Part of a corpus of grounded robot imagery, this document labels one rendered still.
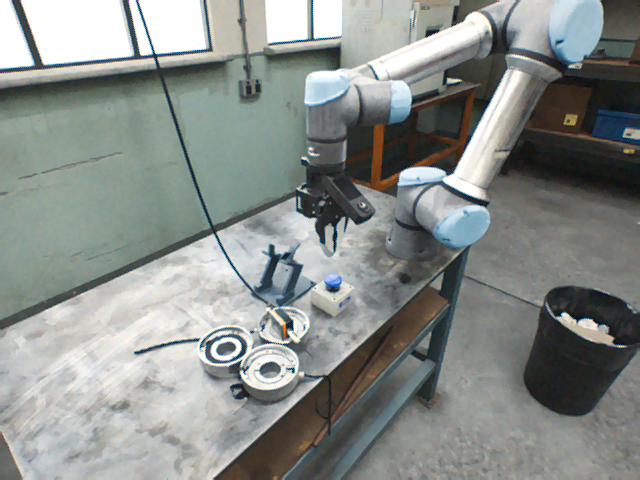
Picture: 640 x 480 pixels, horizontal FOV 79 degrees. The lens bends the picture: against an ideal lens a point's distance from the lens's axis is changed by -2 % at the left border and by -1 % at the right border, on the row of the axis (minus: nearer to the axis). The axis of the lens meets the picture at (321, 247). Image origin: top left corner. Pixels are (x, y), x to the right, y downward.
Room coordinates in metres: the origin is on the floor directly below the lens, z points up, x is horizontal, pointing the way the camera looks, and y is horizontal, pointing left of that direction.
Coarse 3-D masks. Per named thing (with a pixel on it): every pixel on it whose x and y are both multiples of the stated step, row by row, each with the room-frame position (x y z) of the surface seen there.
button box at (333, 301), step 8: (312, 288) 0.70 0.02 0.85; (320, 288) 0.71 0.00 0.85; (328, 288) 0.70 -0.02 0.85; (336, 288) 0.70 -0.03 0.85; (344, 288) 0.71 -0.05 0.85; (352, 288) 0.71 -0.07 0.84; (312, 296) 0.70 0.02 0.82; (320, 296) 0.69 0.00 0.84; (328, 296) 0.68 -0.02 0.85; (336, 296) 0.68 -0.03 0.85; (344, 296) 0.68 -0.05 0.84; (352, 296) 0.70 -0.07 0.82; (312, 304) 0.70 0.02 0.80; (320, 304) 0.69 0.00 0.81; (328, 304) 0.67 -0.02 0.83; (336, 304) 0.66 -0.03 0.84; (344, 304) 0.68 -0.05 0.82; (328, 312) 0.67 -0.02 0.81; (336, 312) 0.66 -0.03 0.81
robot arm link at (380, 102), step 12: (360, 84) 0.74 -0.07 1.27; (372, 84) 0.74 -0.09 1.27; (384, 84) 0.75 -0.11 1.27; (396, 84) 0.75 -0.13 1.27; (360, 96) 0.71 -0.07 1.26; (372, 96) 0.72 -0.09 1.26; (384, 96) 0.72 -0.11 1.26; (396, 96) 0.73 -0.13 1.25; (408, 96) 0.74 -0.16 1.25; (360, 108) 0.70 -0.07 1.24; (372, 108) 0.71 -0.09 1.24; (384, 108) 0.72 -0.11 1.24; (396, 108) 0.73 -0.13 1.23; (408, 108) 0.74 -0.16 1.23; (360, 120) 0.71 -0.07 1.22; (372, 120) 0.72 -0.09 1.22; (384, 120) 0.73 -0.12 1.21; (396, 120) 0.74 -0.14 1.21
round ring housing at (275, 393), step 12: (264, 348) 0.53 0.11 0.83; (276, 348) 0.54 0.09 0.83; (288, 348) 0.53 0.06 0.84; (252, 360) 0.51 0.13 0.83; (264, 360) 0.51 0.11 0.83; (276, 360) 0.51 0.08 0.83; (288, 360) 0.51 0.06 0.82; (240, 372) 0.47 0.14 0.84; (264, 372) 0.50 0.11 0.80; (276, 372) 0.50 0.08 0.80; (252, 384) 0.45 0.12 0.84; (288, 384) 0.45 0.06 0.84; (264, 396) 0.43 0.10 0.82; (276, 396) 0.44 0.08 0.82
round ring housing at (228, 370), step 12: (204, 336) 0.56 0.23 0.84; (216, 336) 0.57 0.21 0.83; (204, 348) 0.54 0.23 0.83; (216, 348) 0.54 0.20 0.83; (228, 348) 0.56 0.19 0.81; (240, 348) 0.54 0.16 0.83; (252, 348) 0.53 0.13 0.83; (204, 360) 0.50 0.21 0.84; (240, 360) 0.50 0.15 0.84; (216, 372) 0.49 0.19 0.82; (228, 372) 0.49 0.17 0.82
